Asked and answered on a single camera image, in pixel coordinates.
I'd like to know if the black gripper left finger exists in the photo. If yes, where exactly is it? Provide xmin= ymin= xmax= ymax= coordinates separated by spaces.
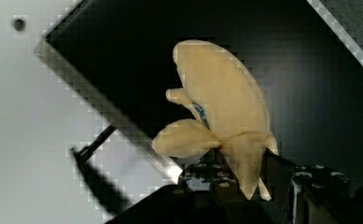
xmin=107 ymin=149 xmax=286 ymax=224

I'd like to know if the peeled yellow toy banana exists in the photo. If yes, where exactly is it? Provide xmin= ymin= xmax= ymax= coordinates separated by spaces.
xmin=152 ymin=40 xmax=278 ymax=201

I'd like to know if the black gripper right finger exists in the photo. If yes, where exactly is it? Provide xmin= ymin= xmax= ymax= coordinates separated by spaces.
xmin=264 ymin=150 xmax=363 ymax=224

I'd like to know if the black toaster oven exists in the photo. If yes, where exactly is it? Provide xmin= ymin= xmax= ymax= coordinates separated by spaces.
xmin=34 ymin=0 xmax=363 ymax=216

